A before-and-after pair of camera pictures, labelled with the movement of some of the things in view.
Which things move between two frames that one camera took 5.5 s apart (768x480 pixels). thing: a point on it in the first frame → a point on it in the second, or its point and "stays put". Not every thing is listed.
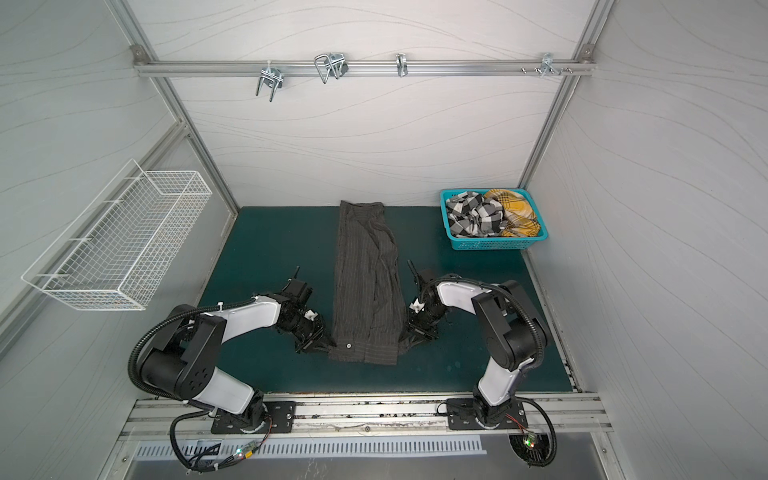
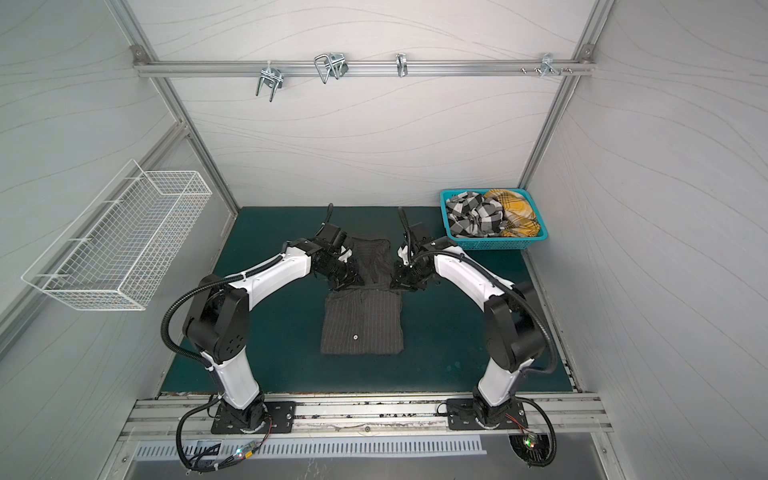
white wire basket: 100,258 stays put
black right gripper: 421,318 → 408,276
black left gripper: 312,344 → 351,279
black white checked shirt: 469,214 stays put
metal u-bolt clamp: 333,64 stays put
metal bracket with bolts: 547,66 stays put
